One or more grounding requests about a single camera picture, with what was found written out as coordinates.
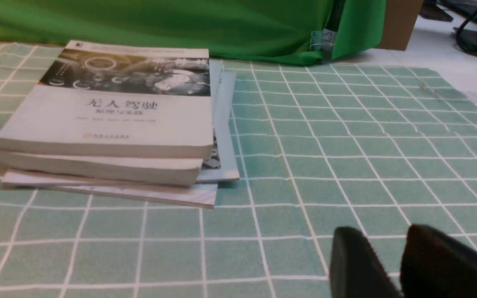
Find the silver binder clip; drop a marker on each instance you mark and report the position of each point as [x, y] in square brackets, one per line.
[323, 40]

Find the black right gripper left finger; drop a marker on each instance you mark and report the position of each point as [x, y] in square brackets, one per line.
[355, 269]

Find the green checkered tablecloth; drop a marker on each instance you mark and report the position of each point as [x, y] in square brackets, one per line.
[374, 147]

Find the thin grey-blue book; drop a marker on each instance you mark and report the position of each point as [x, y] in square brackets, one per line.
[221, 164]

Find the brown cardboard box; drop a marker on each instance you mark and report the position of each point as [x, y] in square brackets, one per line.
[399, 22]

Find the bottom white thin book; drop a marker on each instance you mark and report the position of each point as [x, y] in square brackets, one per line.
[200, 195]

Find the dark object top right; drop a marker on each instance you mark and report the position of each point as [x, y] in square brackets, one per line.
[430, 10]

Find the white top book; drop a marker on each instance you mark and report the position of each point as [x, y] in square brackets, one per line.
[121, 101]

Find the green backdrop cloth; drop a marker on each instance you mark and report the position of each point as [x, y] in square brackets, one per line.
[252, 30]

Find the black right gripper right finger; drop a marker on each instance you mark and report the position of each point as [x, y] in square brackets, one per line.
[435, 265]

